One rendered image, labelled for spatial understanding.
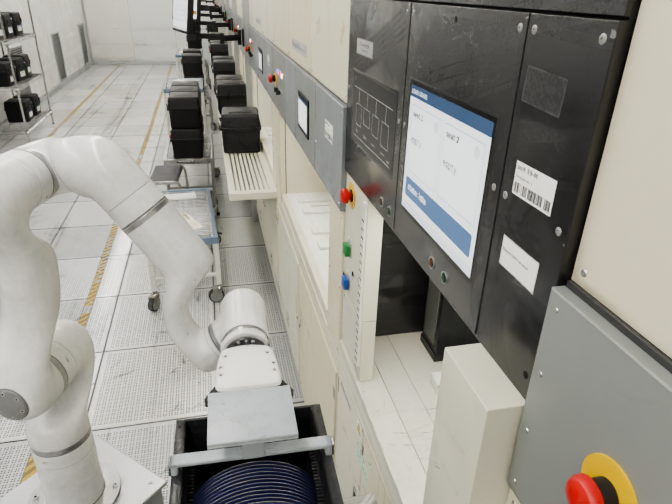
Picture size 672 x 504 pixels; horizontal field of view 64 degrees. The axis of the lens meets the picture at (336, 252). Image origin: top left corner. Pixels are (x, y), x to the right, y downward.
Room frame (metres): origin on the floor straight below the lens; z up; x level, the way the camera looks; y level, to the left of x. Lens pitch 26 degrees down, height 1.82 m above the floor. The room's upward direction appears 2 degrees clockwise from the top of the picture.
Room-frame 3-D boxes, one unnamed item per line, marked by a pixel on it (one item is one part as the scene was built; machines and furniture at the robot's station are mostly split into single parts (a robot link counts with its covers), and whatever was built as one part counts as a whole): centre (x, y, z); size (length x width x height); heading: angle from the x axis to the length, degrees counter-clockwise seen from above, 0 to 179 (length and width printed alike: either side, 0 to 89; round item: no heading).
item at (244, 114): (3.64, 0.68, 0.93); 0.30 x 0.28 x 0.26; 11
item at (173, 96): (4.60, 1.33, 0.85); 0.30 x 0.28 x 0.26; 13
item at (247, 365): (0.68, 0.14, 1.26); 0.11 x 0.10 x 0.07; 12
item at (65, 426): (0.87, 0.58, 1.07); 0.19 x 0.12 x 0.24; 176
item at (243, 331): (0.74, 0.15, 1.26); 0.09 x 0.03 x 0.08; 102
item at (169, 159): (4.91, 1.40, 0.24); 0.94 x 0.53 x 0.48; 13
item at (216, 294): (3.27, 1.02, 0.24); 0.97 x 0.52 x 0.48; 16
